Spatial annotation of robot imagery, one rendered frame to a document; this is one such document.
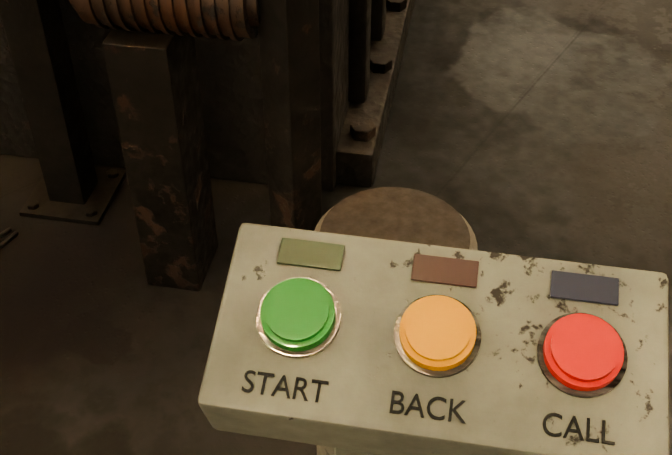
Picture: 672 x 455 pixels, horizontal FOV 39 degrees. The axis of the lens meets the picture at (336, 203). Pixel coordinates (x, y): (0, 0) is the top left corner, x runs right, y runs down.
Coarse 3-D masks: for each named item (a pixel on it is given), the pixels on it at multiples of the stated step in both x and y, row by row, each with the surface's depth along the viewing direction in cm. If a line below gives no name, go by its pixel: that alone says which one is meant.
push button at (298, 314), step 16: (272, 288) 51; (288, 288) 50; (304, 288) 50; (320, 288) 51; (272, 304) 50; (288, 304) 50; (304, 304) 50; (320, 304) 50; (272, 320) 50; (288, 320) 50; (304, 320) 49; (320, 320) 49; (272, 336) 49; (288, 336) 49; (304, 336) 49; (320, 336) 49
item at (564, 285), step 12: (552, 276) 51; (564, 276) 51; (576, 276) 51; (588, 276) 51; (600, 276) 51; (552, 288) 50; (564, 288) 50; (576, 288) 50; (588, 288) 50; (600, 288) 50; (612, 288) 50; (576, 300) 50; (588, 300) 50; (600, 300) 50; (612, 300) 50
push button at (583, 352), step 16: (560, 320) 49; (576, 320) 49; (592, 320) 48; (560, 336) 48; (576, 336) 48; (592, 336) 48; (608, 336) 48; (544, 352) 48; (560, 352) 48; (576, 352) 48; (592, 352) 48; (608, 352) 48; (560, 368) 47; (576, 368) 47; (592, 368) 47; (608, 368) 47; (576, 384) 47; (592, 384) 47
